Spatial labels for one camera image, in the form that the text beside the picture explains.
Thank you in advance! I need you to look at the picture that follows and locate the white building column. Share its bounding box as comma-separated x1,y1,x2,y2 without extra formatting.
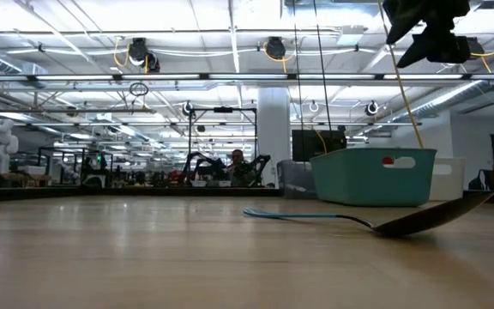
256,87,292,189

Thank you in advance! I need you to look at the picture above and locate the teal plastic bin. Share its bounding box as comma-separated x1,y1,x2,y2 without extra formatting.
309,147,438,209

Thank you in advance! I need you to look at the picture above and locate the black aluminium table frame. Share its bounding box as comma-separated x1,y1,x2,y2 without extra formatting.
0,185,494,205

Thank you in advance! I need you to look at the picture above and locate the grey translucent plastic bin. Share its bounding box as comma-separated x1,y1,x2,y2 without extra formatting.
276,159,319,200

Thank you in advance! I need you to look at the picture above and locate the black background rig frame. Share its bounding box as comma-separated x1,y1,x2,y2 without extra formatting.
187,106,259,173

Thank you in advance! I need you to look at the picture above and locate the silver ventilation duct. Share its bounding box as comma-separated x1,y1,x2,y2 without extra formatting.
390,59,494,126

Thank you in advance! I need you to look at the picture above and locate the yellow hanging cable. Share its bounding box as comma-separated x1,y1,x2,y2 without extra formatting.
377,0,425,149

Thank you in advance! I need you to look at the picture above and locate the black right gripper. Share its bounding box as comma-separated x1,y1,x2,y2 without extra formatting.
382,0,473,70

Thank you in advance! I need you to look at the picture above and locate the black equipment box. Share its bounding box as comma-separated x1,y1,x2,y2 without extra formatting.
291,129,348,163

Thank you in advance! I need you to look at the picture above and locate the white plastic bin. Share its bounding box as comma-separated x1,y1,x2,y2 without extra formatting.
429,157,467,202

